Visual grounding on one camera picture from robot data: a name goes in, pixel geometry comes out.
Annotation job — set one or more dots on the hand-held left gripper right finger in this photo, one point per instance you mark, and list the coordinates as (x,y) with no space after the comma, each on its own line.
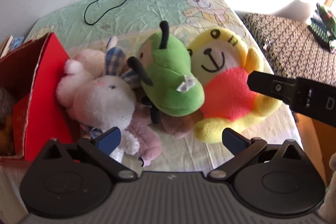
(233,143)

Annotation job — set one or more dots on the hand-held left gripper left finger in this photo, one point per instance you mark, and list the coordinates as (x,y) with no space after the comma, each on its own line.
(109,140)

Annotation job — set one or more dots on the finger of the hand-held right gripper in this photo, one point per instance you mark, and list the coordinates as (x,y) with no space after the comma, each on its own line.
(270,86)

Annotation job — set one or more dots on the mauve and white plush toy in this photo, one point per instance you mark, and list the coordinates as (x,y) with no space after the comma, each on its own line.
(147,140)

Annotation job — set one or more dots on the plaid-eared rabbit plush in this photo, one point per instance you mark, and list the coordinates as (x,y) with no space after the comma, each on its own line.
(105,98)

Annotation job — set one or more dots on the yellow bear plush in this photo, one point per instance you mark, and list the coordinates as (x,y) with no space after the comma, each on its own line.
(225,87)

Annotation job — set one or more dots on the red cardboard box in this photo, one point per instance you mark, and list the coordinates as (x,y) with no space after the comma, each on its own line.
(44,98)

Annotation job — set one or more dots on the green plush toy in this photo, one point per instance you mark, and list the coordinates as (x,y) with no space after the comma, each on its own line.
(170,77)

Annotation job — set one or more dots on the brown patterned cloth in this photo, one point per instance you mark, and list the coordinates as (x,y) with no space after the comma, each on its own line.
(288,43)

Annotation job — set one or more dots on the stack of green clothes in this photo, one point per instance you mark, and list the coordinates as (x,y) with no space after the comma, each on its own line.
(326,16)

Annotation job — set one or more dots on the blue packet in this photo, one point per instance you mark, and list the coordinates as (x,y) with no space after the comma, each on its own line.
(18,42)

